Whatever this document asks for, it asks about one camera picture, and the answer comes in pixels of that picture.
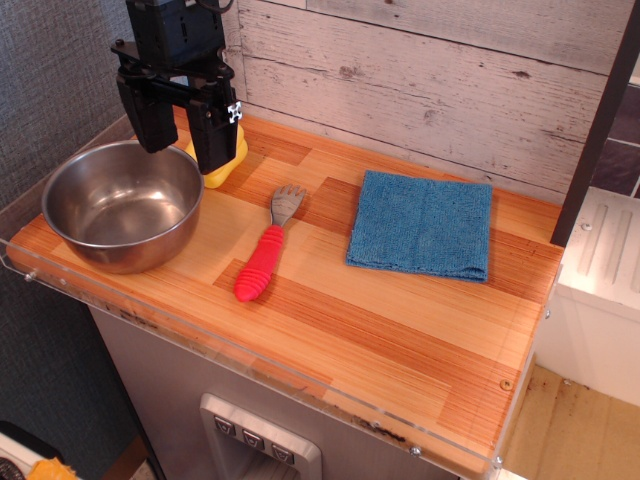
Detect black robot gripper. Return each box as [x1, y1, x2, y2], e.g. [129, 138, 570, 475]
[112, 1, 242, 175]

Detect silver metal bowl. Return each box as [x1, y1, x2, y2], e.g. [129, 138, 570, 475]
[41, 140, 204, 274]

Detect blue folded cloth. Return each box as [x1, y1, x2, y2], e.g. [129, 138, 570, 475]
[346, 170, 493, 283]

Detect yellow toy bell pepper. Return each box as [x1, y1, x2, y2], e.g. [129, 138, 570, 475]
[203, 125, 248, 189]

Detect clear acrylic table guard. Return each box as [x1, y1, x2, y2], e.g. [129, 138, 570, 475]
[5, 117, 562, 479]

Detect grey cabinet with dispenser panel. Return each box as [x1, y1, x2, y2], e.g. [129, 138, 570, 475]
[91, 307, 491, 479]

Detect yellow object bottom left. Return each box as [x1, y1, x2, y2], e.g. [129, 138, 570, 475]
[26, 458, 78, 480]

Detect white box at right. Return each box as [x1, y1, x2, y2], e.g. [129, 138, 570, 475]
[534, 188, 639, 405]

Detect red handled metal fork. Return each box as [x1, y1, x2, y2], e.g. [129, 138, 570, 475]
[233, 185, 306, 302]

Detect dark right frame post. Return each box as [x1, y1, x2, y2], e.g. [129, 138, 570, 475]
[550, 1, 639, 247]

